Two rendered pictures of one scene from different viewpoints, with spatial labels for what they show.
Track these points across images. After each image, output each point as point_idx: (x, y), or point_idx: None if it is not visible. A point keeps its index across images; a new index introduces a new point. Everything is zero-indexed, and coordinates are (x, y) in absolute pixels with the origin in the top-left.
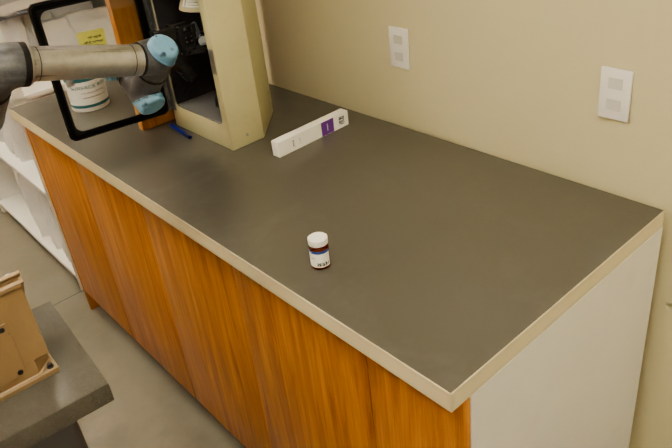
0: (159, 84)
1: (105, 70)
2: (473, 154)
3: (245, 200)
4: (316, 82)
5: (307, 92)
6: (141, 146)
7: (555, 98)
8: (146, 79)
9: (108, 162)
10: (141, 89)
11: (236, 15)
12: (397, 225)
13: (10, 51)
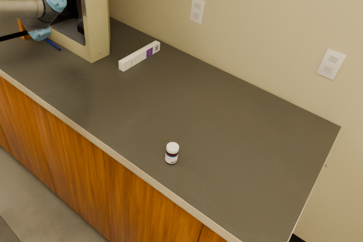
0: (49, 22)
1: (14, 14)
2: (235, 80)
3: (108, 104)
4: (135, 18)
5: (127, 22)
6: (26, 53)
7: (292, 59)
8: (41, 19)
9: (4, 64)
10: (36, 25)
11: None
12: (208, 130)
13: None
